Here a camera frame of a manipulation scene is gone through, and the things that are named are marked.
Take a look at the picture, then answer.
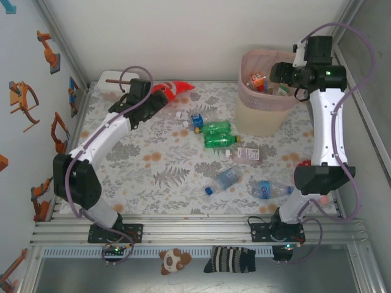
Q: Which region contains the blue label bottle white cap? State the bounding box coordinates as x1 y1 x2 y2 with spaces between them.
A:
182 111 219 131

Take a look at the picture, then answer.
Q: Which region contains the aluminium profile frame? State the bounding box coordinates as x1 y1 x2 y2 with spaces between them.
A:
18 0 386 293

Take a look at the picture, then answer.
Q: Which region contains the green bottle yellow cap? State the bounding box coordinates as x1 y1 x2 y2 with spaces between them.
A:
195 120 233 136
203 134 242 150

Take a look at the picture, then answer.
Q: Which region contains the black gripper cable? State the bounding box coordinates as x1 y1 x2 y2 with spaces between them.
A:
293 87 310 103

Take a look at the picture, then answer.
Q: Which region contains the clear plastic bottle white cap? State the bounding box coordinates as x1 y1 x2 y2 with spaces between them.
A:
158 108 184 120

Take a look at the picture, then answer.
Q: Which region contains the orange label bottle orange cap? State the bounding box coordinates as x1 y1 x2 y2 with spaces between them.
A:
250 74 266 89

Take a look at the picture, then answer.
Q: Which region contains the pale blue label water bottle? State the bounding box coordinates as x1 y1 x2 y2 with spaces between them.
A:
204 166 244 196

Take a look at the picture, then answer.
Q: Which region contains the beige mesh bin pink liner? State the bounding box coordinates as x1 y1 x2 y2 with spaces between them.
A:
236 49 297 137

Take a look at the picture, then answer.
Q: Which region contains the white slotted cable duct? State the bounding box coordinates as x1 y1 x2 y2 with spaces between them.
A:
44 246 274 258

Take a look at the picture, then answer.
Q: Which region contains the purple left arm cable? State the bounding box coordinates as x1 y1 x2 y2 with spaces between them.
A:
67 65 153 266

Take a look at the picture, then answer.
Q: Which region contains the pink label square bottle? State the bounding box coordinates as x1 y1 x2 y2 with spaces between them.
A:
225 146 264 167

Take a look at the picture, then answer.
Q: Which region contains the white pink tissue box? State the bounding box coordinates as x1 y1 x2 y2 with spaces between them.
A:
97 70 144 100

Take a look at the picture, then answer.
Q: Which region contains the Ganten water bottle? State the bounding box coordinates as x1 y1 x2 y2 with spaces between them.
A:
250 179 294 200

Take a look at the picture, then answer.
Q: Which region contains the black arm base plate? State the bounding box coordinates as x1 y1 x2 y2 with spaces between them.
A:
250 222 306 244
87 223 144 244

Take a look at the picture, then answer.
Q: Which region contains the pink plush toy red hat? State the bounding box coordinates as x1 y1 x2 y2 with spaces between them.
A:
296 159 331 205

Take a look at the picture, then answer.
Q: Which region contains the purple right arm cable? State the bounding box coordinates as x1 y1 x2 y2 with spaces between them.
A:
271 23 376 265

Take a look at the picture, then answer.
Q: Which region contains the orange claw wall sticker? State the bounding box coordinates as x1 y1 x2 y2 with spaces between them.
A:
8 81 40 132

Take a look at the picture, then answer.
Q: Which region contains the brown white panda plush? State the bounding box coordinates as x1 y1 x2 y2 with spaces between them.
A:
158 247 192 277

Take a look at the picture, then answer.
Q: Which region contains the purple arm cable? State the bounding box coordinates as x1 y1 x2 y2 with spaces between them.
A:
271 23 376 265
67 65 153 266

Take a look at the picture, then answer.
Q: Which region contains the blue orange wall sticker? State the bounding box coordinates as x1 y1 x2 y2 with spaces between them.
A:
68 76 81 118

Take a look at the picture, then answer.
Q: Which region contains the floral tablecloth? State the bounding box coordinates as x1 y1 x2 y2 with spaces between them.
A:
59 79 338 216

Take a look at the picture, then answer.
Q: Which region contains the black white striped sock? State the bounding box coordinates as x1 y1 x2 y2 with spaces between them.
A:
203 245 257 274

